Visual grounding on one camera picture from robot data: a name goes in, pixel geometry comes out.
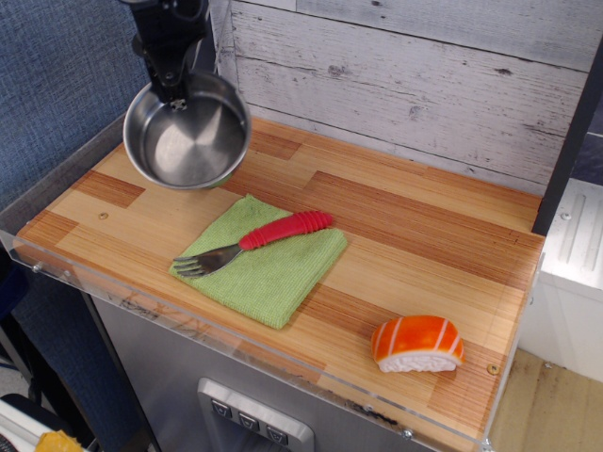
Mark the black right frame post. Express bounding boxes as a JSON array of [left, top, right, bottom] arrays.
[[531, 42, 602, 236]]

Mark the stainless steel pot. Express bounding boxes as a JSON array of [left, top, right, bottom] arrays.
[[122, 73, 252, 190]]

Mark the clear acrylic table guard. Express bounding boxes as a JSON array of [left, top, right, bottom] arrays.
[[0, 229, 494, 452]]

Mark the orange salmon sushi toy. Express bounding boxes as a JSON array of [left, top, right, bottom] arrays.
[[371, 315, 465, 373]]

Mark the silver button control panel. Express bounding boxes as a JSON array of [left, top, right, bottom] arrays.
[[197, 378, 315, 451]]

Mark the stainless steel cabinet front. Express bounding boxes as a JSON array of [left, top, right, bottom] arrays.
[[93, 299, 427, 451]]

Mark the black left frame post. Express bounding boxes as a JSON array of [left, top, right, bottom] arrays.
[[187, 1, 218, 73]]

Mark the white aluminium side block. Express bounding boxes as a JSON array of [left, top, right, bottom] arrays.
[[542, 178, 602, 289]]

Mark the yellow black bag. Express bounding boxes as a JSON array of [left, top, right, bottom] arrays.
[[1, 400, 86, 452]]

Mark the red handled metal fork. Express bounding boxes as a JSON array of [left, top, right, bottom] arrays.
[[172, 211, 333, 278]]

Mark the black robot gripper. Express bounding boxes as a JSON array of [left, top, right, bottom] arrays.
[[123, 1, 204, 111]]

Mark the black frame post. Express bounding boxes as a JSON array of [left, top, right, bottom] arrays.
[[531, 42, 602, 236], [187, 1, 218, 73]]

